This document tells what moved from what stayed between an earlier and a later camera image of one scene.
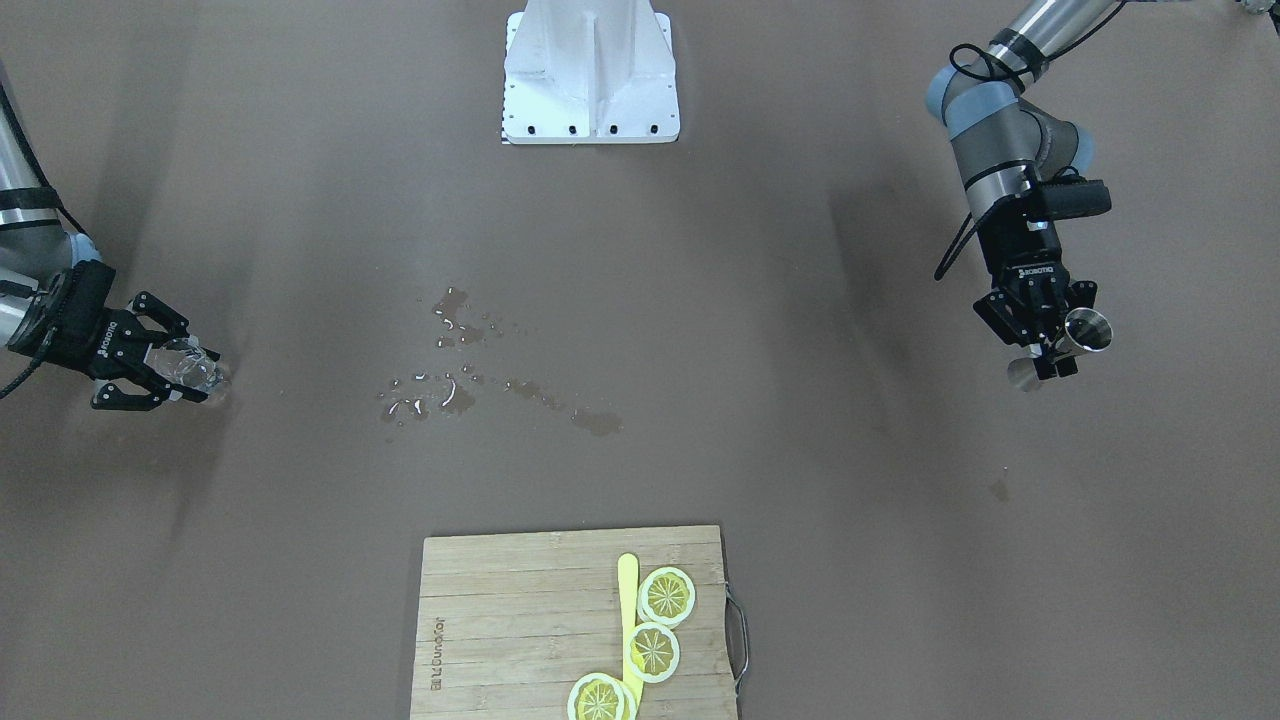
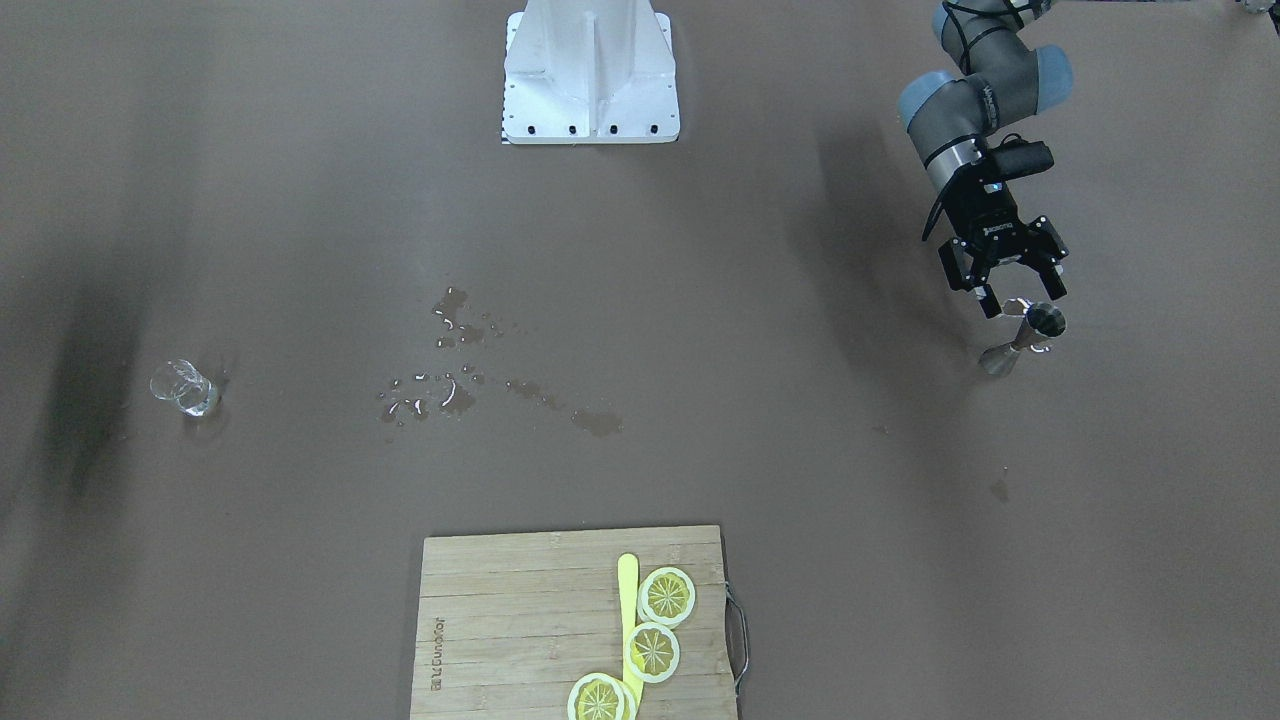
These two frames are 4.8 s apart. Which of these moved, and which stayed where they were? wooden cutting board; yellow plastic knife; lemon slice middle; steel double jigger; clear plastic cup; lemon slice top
Moved: clear plastic cup; steel double jigger
Stayed: wooden cutting board; lemon slice middle; lemon slice top; yellow plastic knife
